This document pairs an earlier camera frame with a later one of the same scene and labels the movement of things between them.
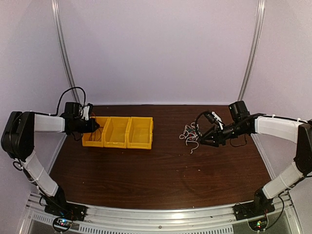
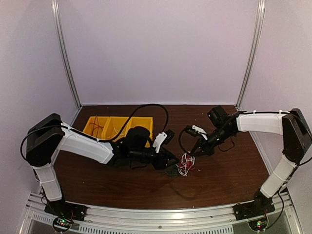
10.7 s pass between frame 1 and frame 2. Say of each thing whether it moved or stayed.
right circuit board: stayed
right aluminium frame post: stayed
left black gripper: moved
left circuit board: stayed
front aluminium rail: stayed
